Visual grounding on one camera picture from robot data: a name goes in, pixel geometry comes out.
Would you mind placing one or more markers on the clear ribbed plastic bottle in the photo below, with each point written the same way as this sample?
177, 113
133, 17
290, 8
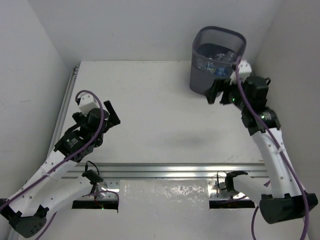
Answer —
230, 57

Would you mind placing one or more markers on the green-white label plastic bottle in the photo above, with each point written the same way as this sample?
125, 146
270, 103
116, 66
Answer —
209, 66

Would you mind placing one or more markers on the white foam block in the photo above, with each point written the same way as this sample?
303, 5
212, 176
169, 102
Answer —
168, 195

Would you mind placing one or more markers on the aluminium front rail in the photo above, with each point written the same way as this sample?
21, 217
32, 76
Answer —
268, 180

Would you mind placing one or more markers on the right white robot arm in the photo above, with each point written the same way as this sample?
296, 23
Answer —
285, 199

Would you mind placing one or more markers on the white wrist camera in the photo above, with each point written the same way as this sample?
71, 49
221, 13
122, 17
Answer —
86, 102
245, 71

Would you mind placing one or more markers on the blue label plastic bottle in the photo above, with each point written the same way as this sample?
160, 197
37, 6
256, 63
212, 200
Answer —
221, 72

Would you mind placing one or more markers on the left aluminium side rail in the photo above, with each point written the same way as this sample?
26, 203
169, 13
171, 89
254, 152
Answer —
63, 109

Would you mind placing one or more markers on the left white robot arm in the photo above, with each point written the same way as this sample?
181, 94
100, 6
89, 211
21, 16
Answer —
27, 211

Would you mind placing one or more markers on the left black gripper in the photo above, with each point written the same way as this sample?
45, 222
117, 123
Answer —
111, 113

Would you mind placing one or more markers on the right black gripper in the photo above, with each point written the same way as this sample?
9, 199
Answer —
218, 86

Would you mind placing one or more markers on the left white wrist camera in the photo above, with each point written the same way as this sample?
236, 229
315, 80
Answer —
86, 102

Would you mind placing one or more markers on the grey mesh waste bin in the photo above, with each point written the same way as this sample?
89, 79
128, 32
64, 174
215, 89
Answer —
209, 41

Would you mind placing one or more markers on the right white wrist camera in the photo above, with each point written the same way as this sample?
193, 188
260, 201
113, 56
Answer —
245, 71

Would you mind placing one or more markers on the small clear blue-cap bottle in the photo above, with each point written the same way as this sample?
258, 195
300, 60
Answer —
219, 57

